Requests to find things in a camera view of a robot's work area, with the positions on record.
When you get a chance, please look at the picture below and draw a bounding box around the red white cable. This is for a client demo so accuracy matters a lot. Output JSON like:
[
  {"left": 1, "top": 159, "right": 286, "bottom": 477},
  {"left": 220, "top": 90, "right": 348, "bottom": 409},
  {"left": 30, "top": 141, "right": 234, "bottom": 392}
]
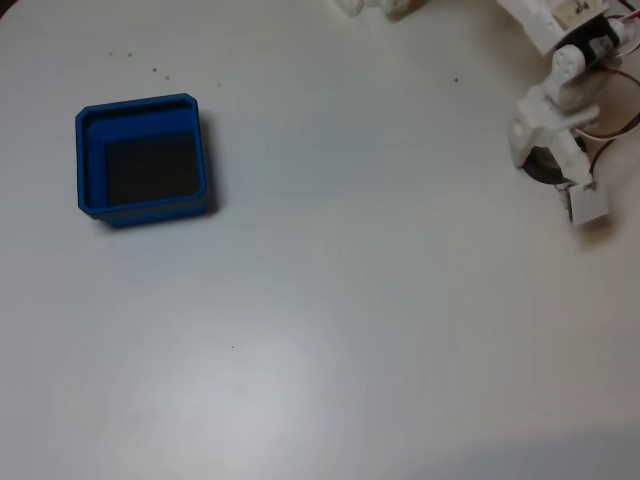
[{"left": 573, "top": 63, "right": 640, "bottom": 187}]

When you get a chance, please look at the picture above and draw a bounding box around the blue square plastic box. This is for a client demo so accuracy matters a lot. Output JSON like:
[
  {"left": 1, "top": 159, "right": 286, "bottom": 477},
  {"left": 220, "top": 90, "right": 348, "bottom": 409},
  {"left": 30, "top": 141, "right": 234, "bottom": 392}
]
[{"left": 74, "top": 92, "right": 217, "bottom": 230}]

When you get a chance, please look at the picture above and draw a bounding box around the black tape roll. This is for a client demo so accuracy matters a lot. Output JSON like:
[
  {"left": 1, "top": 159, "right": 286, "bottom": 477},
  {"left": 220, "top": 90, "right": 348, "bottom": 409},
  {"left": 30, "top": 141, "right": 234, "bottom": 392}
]
[{"left": 519, "top": 143, "right": 577, "bottom": 189}]

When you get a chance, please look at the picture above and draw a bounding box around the white camera box with mount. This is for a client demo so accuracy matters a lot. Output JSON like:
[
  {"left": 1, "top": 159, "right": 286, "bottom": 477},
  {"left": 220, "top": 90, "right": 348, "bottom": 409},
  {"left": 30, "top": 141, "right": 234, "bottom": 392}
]
[{"left": 542, "top": 127, "right": 611, "bottom": 226}]

